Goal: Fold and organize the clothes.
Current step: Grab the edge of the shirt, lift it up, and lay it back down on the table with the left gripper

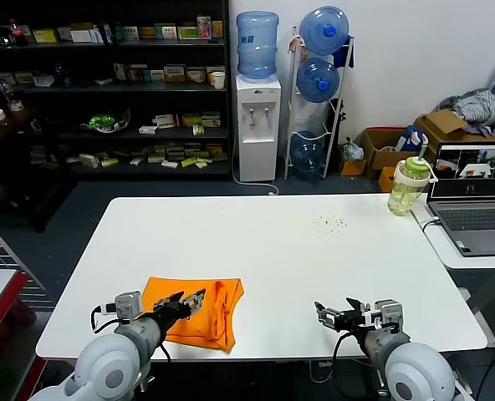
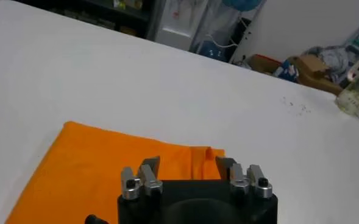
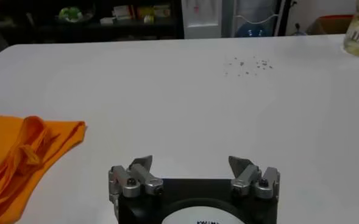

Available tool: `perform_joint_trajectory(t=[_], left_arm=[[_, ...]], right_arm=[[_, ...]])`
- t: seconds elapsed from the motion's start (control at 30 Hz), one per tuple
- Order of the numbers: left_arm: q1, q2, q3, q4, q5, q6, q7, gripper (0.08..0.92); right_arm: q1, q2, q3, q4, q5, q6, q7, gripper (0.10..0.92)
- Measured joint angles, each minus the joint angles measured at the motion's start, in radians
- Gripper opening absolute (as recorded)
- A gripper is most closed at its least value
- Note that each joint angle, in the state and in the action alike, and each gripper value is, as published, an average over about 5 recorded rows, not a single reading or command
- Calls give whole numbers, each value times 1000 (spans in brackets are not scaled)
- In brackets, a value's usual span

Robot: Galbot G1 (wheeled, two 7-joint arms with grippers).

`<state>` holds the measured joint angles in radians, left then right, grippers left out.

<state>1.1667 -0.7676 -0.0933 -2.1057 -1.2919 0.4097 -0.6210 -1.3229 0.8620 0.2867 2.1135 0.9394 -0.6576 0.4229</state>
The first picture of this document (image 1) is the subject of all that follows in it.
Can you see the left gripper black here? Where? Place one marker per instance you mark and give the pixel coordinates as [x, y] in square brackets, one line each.
[171, 314]

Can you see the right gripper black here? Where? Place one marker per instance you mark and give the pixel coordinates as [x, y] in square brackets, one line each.
[356, 321]

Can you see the orange t-shirt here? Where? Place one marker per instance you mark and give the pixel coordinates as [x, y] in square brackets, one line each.
[205, 321]

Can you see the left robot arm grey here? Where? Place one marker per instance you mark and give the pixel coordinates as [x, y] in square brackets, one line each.
[105, 367]

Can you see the grey clothes pile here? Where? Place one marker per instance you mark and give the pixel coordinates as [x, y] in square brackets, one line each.
[477, 104]

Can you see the small flat white box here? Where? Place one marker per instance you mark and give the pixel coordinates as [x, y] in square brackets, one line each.
[170, 164]

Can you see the small orange cardboard box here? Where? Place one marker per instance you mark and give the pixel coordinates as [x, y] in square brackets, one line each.
[386, 180]

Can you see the green lidded drinking bottle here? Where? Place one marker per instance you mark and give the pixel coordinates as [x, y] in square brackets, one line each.
[406, 188]

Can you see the lime green box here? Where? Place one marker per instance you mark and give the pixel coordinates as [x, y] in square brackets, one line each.
[189, 162]

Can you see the small yellow cardboard box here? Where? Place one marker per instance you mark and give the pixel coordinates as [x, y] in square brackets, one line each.
[352, 168]

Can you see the long green box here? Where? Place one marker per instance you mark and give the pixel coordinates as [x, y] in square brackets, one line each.
[110, 162]

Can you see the cardboard box with flaps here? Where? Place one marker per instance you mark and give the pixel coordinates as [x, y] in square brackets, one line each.
[375, 156]

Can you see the grey laptop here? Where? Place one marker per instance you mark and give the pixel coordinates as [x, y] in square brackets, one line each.
[473, 217]

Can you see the grey plastic bag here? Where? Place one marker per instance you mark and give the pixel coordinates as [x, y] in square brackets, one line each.
[352, 151]

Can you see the white carton green edge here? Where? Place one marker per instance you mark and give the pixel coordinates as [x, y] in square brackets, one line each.
[88, 160]

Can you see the bright green small box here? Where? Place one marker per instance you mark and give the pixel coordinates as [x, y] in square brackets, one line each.
[198, 130]

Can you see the red edged cart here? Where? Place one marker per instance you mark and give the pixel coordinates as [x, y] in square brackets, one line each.
[1, 301]

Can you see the white water dispenser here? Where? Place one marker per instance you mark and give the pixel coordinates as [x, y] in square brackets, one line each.
[258, 138]

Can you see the white red medicine box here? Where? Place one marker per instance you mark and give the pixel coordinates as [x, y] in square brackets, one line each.
[166, 121]

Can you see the yellow green medicine box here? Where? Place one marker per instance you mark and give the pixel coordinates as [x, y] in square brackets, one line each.
[192, 120]

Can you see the blue white bag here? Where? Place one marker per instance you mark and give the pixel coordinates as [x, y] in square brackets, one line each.
[410, 140]

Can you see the black tripod stand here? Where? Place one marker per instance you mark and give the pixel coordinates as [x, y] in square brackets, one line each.
[338, 121]

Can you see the glass bowl with green items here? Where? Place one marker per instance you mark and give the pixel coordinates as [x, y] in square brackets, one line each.
[105, 122]

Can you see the white metal jug rack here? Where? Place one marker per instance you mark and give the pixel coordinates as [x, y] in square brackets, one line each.
[289, 113]

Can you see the open brown cardboard box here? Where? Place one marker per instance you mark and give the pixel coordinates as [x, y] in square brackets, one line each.
[444, 123]

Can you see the white paper cup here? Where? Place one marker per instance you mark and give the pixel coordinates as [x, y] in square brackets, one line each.
[218, 81]

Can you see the black shelving unit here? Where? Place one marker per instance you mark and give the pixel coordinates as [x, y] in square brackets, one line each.
[105, 88]

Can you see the red yellow medicine box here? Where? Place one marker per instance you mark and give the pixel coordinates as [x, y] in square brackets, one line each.
[196, 75]

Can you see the beige medicine box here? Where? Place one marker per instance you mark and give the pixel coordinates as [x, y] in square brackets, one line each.
[175, 74]

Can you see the white yellow medicine box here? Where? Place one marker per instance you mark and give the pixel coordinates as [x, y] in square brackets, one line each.
[209, 74]

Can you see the orange picture box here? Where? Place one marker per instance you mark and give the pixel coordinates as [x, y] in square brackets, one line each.
[137, 74]

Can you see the tall brown white box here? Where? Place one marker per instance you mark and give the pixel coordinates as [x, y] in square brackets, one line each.
[120, 71]

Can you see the dark blue bottle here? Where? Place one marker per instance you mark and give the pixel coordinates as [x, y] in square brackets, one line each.
[62, 77]

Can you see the blue cloth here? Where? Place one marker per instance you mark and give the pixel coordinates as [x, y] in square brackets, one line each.
[344, 54]

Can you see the clear plastic bottle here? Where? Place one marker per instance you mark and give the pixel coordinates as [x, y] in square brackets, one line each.
[11, 96]

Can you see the blue water jug with label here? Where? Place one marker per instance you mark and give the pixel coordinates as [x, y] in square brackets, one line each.
[257, 46]

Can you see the green striped medicine box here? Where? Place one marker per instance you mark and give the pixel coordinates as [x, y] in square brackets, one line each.
[188, 33]

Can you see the teal white medicine box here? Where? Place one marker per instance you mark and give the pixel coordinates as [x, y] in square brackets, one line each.
[166, 33]

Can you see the pink cloth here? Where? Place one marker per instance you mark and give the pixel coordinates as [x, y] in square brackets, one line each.
[292, 44]

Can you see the orange small carton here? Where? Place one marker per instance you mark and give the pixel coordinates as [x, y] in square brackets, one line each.
[217, 29]

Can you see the pink tall carton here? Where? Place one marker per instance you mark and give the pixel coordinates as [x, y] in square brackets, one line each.
[204, 28]

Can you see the white flat carton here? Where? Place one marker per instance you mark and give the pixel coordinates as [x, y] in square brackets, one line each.
[81, 36]

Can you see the yellow flat carton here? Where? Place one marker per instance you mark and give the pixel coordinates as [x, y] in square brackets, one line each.
[45, 36]

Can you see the cola bottle red cap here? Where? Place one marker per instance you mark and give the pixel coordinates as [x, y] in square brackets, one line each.
[15, 33]

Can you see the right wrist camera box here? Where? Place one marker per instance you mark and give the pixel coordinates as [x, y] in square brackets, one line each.
[389, 314]

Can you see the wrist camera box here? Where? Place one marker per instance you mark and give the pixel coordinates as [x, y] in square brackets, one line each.
[389, 314]
[128, 306]

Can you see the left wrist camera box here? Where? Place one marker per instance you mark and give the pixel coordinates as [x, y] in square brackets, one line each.
[128, 306]

